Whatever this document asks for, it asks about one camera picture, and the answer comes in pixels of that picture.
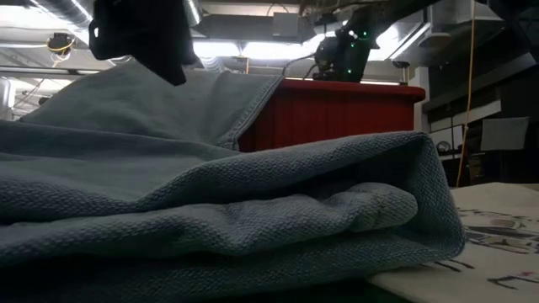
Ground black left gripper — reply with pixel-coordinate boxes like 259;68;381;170
88;0;199;88

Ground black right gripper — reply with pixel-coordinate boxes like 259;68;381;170
313;23;376;83

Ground light blue denim jeans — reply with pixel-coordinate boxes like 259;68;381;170
0;58;467;303

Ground white printed t-shirt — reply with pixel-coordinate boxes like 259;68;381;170
368;182;539;303

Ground red fabric laundry bin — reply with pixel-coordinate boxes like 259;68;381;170
237;78;426;153

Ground grey ceiling box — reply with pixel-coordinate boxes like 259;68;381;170
271;11;301;41

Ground black yellow ceiling device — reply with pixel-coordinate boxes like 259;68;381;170
46;32;76;56

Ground long LED light bar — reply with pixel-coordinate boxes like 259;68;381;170
0;66;408;88

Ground whiteboard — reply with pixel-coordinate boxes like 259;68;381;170
428;124;464;157

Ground black stand with dial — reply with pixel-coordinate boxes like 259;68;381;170
435;141;460;161

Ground grey flat panel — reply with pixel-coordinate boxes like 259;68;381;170
479;116;530;152

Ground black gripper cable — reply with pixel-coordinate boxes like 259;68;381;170
281;53;319;79

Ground silver rectangular duct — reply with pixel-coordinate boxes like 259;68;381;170
370;8;433;62

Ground silver round duct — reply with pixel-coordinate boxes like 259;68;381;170
184;0;203;27

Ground yellow hanging cable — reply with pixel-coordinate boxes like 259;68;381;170
456;0;477;189

